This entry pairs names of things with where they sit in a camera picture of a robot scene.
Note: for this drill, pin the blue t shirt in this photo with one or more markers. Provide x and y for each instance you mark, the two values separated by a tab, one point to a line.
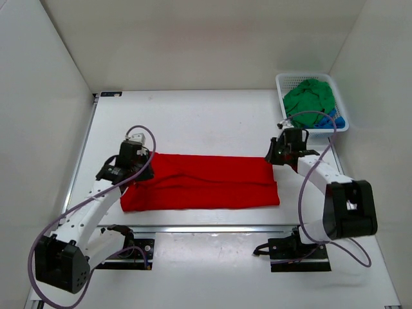
327	122

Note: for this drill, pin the red t shirt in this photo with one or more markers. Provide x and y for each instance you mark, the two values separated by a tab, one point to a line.
184	181

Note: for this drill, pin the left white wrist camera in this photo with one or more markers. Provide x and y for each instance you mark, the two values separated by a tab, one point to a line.
136	138

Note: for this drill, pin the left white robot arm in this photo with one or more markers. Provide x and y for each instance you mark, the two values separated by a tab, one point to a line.
66	258

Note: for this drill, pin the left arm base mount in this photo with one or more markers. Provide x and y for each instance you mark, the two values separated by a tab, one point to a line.
137	252

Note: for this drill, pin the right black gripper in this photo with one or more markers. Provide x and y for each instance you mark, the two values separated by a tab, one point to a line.
270	157

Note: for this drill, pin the white plastic basket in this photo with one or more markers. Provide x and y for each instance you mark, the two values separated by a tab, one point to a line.
285	82

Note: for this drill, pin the green t shirt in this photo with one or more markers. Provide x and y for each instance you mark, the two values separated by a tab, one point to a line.
308	101

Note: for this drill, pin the dark label sticker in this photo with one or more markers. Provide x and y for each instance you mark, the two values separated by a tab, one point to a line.
111	94

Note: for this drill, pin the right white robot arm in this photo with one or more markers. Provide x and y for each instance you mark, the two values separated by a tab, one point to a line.
349	208

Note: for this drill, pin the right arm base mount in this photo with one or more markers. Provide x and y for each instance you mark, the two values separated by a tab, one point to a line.
290	254

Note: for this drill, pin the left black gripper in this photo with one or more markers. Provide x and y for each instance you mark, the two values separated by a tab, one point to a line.
148	174

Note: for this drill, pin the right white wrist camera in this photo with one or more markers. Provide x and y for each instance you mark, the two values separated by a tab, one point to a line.
285	124

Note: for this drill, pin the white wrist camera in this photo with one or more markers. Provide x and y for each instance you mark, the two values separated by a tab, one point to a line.
285	124
136	138

